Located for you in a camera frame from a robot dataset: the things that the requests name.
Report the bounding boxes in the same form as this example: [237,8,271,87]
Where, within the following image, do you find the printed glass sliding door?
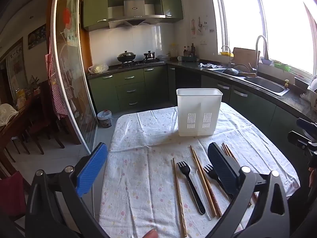
[51,0,98,154]

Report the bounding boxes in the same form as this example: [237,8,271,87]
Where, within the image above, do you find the floral white tablecloth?
[98,102,301,238]

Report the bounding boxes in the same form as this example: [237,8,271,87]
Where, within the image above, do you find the dark wall poster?
[28,24,47,49]

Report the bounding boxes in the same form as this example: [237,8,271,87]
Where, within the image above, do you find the white lace cloth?
[0,103,19,127]

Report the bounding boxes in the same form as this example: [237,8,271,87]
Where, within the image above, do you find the grey rag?
[197,63,223,69]

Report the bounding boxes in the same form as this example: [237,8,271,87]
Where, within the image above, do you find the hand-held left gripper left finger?
[25,142,109,238]

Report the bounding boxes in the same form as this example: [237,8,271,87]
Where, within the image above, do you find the green bowl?
[274,61,291,72]

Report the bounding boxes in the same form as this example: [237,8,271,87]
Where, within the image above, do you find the person's left hand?
[142,229,159,238]

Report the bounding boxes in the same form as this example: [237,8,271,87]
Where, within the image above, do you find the white dish rack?
[301,76,317,105]

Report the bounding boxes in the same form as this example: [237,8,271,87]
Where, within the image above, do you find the clear plastic bag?
[89,64,109,75]

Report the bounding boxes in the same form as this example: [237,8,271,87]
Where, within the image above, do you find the green base cabinets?
[88,65,177,113]
[168,66,317,169]

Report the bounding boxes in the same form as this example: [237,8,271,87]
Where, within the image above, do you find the black gas stove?
[116,58,165,67]

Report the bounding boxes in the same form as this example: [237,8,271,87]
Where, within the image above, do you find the dark red cloth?
[0,171,26,219]

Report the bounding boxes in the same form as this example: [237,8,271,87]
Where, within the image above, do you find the red checkered apron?
[45,37,72,119]

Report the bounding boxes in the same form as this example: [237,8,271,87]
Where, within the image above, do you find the window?
[210,0,317,76]

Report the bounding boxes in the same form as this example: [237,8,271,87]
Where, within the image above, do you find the black plastic fork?
[176,161,206,215]
[203,164,233,200]

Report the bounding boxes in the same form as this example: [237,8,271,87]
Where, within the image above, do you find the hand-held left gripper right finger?
[203,142,290,238]

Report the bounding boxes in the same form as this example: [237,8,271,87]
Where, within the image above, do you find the white plastic utensil holder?
[176,88,223,137]

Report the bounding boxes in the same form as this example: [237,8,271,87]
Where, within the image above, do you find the green wall cabinets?
[83,0,184,31]

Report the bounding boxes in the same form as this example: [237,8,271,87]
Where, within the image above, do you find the wooden dining table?
[0,97,37,159]

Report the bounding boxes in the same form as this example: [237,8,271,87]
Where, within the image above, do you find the steel range hood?
[108,0,166,28]

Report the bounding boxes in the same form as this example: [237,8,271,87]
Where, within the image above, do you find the black pan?
[222,67,257,78]

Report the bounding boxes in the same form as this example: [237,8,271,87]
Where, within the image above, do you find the clear plastic spoon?
[187,156,213,221]

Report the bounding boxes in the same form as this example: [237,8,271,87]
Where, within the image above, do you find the dark wooden chair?
[25,79,65,155]

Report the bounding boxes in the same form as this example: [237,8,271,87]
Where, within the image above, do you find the tall steel faucet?
[255,35,269,78]

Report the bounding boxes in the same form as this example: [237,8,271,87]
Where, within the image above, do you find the small steel faucet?
[221,45,233,68]

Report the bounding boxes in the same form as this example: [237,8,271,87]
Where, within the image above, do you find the steel sink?
[244,76,290,97]

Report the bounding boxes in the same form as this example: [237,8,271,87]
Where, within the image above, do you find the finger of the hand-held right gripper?
[296,118,317,140]
[287,131,317,154]

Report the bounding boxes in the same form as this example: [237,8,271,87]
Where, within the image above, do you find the wooden cutting board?
[233,47,261,66]

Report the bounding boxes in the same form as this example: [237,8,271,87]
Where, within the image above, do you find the framed wall picture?
[6,45,28,90]

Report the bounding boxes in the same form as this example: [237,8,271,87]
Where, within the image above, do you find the black wok with lid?
[117,50,137,63]

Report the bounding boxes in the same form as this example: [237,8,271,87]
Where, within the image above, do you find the small trash bin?
[97,109,112,129]

